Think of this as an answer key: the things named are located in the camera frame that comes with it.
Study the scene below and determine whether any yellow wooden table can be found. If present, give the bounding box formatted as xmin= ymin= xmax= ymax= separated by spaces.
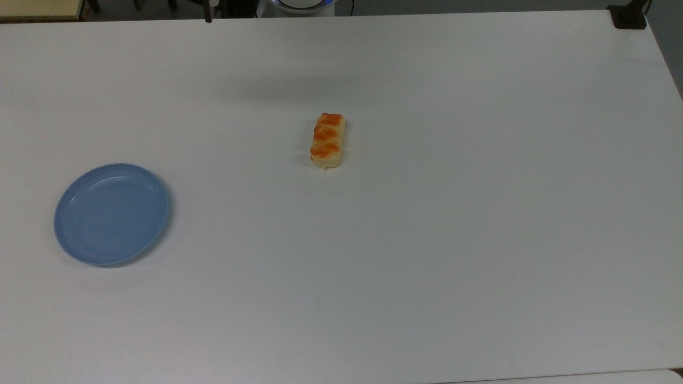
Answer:
xmin=0 ymin=0 xmax=86 ymax=22

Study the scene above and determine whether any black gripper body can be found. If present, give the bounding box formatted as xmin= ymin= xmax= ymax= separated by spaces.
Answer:
xmin=216 ymin=0 xmax=260 ymax=18

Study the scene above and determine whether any orange glazed bread loaf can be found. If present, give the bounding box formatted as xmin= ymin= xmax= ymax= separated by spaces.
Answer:
xmin=310 ymin=112 xmax=346 ymax=170

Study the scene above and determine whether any blue round plate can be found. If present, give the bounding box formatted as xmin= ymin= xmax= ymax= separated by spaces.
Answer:
xmin=53 ymin=163 xmax=171 ymax=267

